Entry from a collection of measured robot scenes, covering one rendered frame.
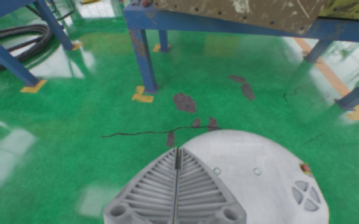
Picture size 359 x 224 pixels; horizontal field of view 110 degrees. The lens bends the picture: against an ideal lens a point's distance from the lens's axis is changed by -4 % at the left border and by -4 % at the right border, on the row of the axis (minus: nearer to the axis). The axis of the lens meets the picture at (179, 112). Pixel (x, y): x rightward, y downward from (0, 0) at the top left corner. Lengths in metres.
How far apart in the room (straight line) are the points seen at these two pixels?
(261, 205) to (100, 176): 0.85
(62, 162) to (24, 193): 0.24
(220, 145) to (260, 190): 0.22
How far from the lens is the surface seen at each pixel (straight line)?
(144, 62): 1.07
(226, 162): 0.63
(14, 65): 1.92
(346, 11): 1.06
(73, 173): 1.13
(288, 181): 0.64
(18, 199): 1.30
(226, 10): 0.68
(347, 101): 1.76
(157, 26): 0.92
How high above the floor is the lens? 0.88
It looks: 54 degrees down
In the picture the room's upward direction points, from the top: 1 degrees counter-clockwise
